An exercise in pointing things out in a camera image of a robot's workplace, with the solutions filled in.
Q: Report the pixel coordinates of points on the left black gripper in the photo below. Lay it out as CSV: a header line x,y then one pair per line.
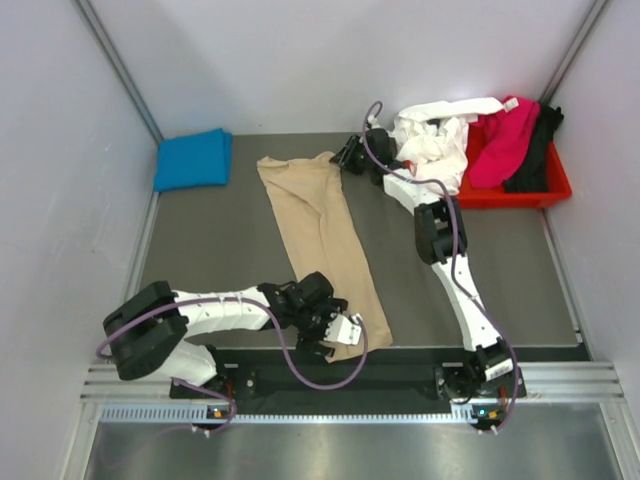
x,y
307,341

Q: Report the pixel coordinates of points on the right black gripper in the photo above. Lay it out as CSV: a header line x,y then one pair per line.
x,y
344,157

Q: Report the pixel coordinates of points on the beige t shirt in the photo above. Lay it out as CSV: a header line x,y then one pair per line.
x,y
318,234

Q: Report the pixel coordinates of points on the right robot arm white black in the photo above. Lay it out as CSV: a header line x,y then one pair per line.
x,y
490,363

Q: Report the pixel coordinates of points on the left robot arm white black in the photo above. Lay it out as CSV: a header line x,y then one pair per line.
x,y
150,332

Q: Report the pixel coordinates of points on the white t shirt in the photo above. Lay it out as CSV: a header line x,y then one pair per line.
x,y
433,137

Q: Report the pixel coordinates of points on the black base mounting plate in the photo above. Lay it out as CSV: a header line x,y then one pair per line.
x,y
394,380

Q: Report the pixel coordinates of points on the folded blue t shirt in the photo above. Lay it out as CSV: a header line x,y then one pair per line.
x,y
191,161

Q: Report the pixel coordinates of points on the pink t shirt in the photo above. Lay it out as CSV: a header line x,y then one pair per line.
x,y
507,134

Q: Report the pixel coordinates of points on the black t shirt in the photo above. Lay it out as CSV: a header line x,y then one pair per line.
x,y
531,176

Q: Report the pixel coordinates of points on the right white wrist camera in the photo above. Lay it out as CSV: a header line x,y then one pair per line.
x,y
372,122

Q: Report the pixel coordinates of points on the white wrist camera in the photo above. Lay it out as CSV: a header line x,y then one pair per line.
x,y
344,329
372,122

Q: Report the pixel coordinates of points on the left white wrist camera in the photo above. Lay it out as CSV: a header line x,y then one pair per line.
x,y
344,329

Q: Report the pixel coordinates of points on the grey slotted cable duct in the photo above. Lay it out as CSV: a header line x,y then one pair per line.
x,y
209,414

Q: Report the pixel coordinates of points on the aluminium frame rail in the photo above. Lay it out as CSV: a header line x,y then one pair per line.
x,y
551,382

